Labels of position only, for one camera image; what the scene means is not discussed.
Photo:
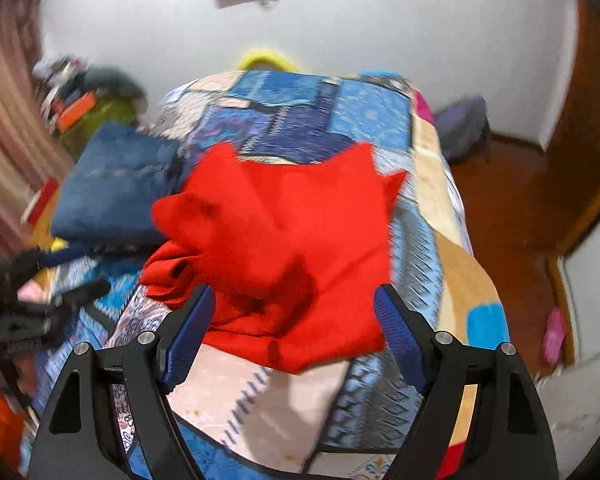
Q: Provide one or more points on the grey backpack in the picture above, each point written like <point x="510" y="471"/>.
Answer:
<point x="462" y="125"/>

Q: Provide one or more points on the dark grey cushion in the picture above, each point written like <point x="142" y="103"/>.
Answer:
<point x="115" y="80"/>

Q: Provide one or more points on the pink soft item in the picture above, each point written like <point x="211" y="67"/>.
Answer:
<point x="30" y="291"/>

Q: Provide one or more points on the red flat box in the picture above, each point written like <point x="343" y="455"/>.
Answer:
<point x="40" y="202"/>

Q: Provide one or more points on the striped curtain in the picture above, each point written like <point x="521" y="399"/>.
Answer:
<point x="10" y="110"/>

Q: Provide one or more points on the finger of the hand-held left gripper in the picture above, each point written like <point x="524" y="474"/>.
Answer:
<point x="80" y="292"/>
<point x="65" y="255"/>

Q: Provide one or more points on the green cloth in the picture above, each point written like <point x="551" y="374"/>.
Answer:
<point x="105" y="112"/>

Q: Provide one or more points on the brown wooden door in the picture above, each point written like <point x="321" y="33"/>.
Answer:
<point x="595" y="135"/>

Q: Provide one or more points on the folded blue garment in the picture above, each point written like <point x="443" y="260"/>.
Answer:
<point x="115" y="185"/>

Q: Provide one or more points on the pink slipper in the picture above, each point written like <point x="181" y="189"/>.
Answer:
<point x="553" y="335"/>

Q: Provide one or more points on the blue patchwork blanket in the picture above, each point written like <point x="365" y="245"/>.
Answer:
<point x="370" y="110"/>

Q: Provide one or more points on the orange box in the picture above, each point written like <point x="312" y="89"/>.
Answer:
<point x="75" y="110"/>

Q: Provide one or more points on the yellow cloth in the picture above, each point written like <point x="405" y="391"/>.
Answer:
<point x="55" y="245"/>

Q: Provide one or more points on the yellow plastic basket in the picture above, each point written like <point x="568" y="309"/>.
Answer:
<point x="265" y="55"/>

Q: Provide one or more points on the red jacket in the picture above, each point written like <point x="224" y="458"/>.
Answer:
<point x="290" y="240"/>

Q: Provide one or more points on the pile of small clutter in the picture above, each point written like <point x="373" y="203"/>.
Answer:
<point x="55" y="77"/>

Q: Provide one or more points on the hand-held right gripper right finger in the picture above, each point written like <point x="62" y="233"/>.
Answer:
<point x="402" y="340"/>

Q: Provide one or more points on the folded black garment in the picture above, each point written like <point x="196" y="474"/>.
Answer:
<point x="120" y="249"/>

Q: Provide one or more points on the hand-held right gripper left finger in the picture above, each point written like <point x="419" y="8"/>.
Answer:
<point x="185" y="340"/>

